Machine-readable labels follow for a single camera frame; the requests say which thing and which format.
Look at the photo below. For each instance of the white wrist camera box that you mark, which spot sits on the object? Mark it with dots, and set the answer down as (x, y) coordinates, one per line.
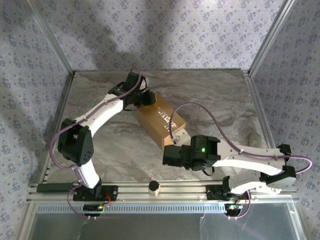
(183, 136)
(147, 82)

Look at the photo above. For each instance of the clear packing tape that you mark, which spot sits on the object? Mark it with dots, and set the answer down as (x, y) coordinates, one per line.
(167, 120)

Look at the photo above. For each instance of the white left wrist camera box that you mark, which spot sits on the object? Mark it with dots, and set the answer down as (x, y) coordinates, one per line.
(147, 82)

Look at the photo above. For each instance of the shiny metal sheet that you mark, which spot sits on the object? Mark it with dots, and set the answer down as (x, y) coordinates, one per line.
(150, 227)

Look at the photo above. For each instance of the aluminium frame post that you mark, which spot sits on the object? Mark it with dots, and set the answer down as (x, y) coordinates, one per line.
(270, 37)
(52, 40)

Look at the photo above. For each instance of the black knob on beige base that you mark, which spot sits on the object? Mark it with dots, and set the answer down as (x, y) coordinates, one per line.
(154, 186)

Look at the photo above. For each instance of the brown cardboard express box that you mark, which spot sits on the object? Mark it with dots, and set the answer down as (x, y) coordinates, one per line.
(152, 120)

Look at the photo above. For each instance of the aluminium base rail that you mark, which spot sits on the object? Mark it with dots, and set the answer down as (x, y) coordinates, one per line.
(180, 191)

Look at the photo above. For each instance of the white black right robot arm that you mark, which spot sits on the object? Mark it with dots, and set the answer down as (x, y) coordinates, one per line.
(245, 162)

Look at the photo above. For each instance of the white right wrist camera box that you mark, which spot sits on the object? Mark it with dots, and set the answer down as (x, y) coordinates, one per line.
(183, 136)

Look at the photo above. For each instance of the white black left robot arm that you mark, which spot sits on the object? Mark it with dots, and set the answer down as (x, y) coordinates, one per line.
(100, 115)

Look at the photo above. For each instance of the aluminium table side rail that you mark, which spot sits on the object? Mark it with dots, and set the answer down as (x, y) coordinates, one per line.
(64, 100)
(258, 112)

